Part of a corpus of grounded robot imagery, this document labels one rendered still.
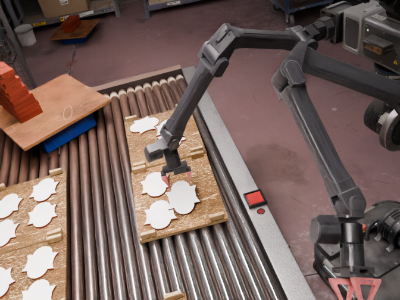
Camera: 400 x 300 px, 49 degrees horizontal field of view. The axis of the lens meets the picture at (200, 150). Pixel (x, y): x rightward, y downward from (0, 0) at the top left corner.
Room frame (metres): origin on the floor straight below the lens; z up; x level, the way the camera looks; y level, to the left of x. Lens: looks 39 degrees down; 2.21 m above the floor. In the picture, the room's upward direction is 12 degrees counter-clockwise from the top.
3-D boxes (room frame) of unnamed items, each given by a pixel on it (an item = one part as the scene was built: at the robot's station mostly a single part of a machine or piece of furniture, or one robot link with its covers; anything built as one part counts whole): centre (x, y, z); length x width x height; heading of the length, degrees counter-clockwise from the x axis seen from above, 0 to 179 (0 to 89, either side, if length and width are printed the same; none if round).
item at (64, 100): (2.09, 0.75, 1.03); 0.50 x 0.50 x 0.02; 35
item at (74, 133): (2.04, 0.72, 0.97); 0.31 x 0.31 x 0.10; 35
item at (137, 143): (1.76, 0.17, 0.93); 0.41 x 0.35 x 0.02; 5
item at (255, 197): (1.23, -0.18, 0.92); 0.06 x 0.06 x 0.01; 7
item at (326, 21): (1.51, -0.54, 1.45); 0.09 x 0.08 x 0.12; 20
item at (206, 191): (1.34, 0.14, 0.93); 0.41 x 0.35 x 0.02; 4
